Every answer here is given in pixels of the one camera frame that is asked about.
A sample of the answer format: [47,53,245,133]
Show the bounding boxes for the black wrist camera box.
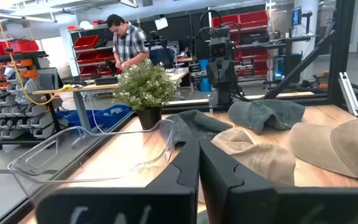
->
[209,36,231,60]

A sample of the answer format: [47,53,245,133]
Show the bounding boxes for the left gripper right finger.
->
[199,139,358,224]

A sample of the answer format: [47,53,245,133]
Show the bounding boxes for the silver aluminium bracket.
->
[337,72,358,118]

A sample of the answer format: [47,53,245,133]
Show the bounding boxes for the metal shelf with red bins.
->
[67,26,119,80]

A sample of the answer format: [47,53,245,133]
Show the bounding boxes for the potted plant black pot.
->
[112,58,180,131]

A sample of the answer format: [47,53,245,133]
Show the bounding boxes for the grey-green cloth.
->
[227,99,306,135]

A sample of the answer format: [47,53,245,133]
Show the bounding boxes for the person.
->
[106,13,151,71]

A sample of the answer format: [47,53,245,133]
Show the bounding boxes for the white paper sign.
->
[154,17,169,31]

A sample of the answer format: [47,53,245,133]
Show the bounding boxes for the wooden work table grey legs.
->
[32,70,190,133]

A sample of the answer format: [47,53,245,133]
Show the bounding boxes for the yellow cable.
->
[0,0,73,106]

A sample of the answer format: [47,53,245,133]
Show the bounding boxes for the dark grey baseball cap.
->
[165,109,233,147]

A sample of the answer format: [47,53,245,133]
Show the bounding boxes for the rack with grey bins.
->
[0,51,64,151]

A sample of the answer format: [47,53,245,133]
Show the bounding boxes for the small monitor on stand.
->
[291,5,303,27]

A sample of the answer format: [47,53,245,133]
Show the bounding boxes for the blue barrel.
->
[198,58,213,93]

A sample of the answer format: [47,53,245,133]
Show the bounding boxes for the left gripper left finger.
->
[35,139,201,224]

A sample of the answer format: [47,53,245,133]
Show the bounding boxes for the white cable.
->
[85,93,105,134]

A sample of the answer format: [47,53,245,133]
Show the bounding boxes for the blue storage bin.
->
[56,104,133,130]

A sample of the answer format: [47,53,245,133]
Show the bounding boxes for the tall shelving with red bins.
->
[211,10,272,82]

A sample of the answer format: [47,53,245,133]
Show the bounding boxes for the black aluminium rig frame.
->
[0,0,358,224]

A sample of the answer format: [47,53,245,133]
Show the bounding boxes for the clear plastic bin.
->
[7,119,176,200]

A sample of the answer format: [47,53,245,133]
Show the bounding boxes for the red storage bin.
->
[0,39,40,57]

